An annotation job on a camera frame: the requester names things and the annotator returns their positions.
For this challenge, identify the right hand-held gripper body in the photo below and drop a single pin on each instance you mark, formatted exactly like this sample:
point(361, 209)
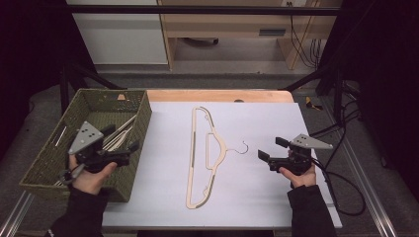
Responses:
point(303, 142)

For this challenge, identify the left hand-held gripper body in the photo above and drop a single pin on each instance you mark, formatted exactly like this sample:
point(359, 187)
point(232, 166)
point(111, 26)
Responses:
point(86, 136)

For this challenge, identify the beige clothes hanger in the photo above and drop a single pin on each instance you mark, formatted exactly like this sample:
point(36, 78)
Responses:
point(120, 126)
point(224, 149)

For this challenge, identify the green woven basket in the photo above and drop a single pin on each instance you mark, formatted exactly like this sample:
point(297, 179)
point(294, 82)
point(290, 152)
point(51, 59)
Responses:
point(42, 164)

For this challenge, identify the person's right hand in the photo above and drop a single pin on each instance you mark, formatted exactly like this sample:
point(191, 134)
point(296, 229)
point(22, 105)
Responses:
point(303, 181)

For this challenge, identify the person's left hand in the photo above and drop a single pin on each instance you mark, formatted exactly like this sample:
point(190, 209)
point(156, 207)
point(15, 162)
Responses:
point(89, 181)

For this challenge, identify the yellow and black tool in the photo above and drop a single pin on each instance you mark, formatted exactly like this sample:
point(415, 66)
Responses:
point(311, 103)

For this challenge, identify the white table sheet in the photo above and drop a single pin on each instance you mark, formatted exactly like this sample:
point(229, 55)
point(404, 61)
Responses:
point(263, 197)

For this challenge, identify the black metal stand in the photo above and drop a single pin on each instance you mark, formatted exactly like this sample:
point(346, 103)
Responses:
point(64, 89)
point(337, 98)

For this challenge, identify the white cabinet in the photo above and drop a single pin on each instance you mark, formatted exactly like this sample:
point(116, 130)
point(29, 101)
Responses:
point(122, 36)

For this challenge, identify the black curtain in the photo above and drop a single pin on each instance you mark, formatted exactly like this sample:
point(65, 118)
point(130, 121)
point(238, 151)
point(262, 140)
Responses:
point(29, 49)

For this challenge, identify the light wooden desk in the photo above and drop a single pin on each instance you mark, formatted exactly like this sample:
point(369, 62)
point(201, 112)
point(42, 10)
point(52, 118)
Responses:
point(227, 26)

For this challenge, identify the black horizontal bar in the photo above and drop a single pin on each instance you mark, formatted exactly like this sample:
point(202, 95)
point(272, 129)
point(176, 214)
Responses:
point(197, 10)

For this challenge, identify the aluminium rail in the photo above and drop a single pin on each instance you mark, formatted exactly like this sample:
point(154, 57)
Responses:
point(13, 217)
point(369, 191)

